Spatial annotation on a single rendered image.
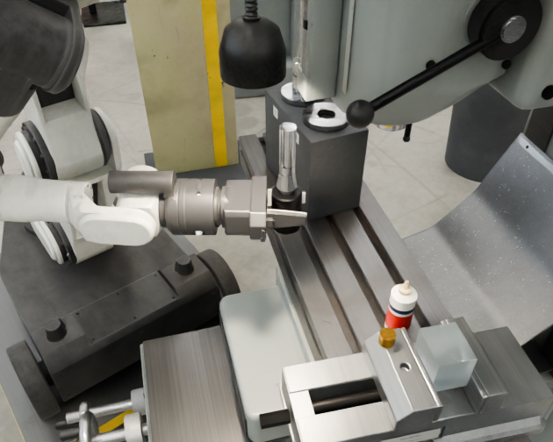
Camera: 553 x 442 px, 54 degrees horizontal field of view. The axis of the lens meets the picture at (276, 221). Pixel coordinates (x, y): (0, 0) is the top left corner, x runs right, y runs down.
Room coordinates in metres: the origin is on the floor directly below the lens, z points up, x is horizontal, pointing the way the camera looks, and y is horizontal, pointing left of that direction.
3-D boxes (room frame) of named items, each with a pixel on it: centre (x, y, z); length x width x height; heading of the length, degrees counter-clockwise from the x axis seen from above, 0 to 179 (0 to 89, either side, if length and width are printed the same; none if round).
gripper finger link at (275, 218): (0.62, -0.01, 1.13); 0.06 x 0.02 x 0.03; 90
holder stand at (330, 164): (0.95, -0.07, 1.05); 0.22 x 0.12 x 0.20; 23
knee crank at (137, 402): (0.65, 0.39, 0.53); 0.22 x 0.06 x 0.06; 105
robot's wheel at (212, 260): (1.07, 0.17, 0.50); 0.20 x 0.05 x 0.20; 37
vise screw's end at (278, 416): (0.37, 0.00, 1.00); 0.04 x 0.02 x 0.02; 102
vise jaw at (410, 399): (0.41, -0.16, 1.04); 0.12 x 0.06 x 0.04; 12
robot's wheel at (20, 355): (0.75, 0.60, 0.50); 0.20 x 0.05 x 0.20; 37
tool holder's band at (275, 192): (0.66, -0.02, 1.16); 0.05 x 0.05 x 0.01
